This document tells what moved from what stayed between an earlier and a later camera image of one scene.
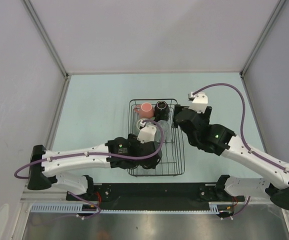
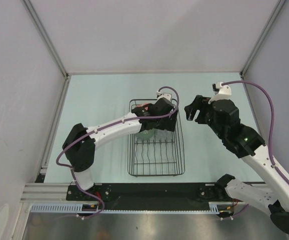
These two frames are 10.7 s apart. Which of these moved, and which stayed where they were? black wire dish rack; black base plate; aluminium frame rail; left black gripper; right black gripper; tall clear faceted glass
Moved: left black gripper; right black gripper
Stayed: black wire dish rack; tall clear faceted glass; aluminium frame rail; black base plate
